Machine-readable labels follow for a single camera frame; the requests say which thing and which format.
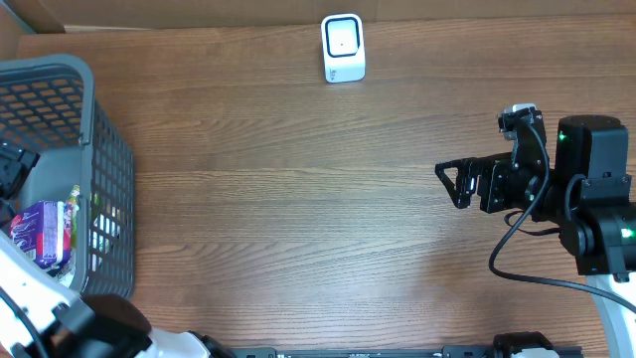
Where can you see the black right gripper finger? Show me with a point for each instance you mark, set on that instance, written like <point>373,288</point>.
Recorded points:
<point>459,164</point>
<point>460,189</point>

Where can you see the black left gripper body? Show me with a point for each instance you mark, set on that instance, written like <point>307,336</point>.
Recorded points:
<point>15,167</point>

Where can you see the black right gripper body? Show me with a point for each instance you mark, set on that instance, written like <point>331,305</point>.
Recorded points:
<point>502,187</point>

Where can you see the green yellow snack pouch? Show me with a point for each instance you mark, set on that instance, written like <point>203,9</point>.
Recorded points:
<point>73,204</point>

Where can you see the purple sanitary pad pack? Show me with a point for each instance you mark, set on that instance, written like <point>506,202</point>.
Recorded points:
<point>43,233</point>

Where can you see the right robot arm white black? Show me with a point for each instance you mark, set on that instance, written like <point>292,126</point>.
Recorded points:
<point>584,190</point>

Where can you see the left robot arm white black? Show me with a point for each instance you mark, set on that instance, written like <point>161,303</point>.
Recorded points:
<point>42,318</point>

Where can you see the white barcode scanner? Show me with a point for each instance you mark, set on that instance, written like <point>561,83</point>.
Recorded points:
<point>343,47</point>

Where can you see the grey plastic mesh basket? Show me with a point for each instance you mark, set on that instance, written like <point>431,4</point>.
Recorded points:
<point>49,107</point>

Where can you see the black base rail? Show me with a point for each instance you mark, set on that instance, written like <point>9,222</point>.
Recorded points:
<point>507,345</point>

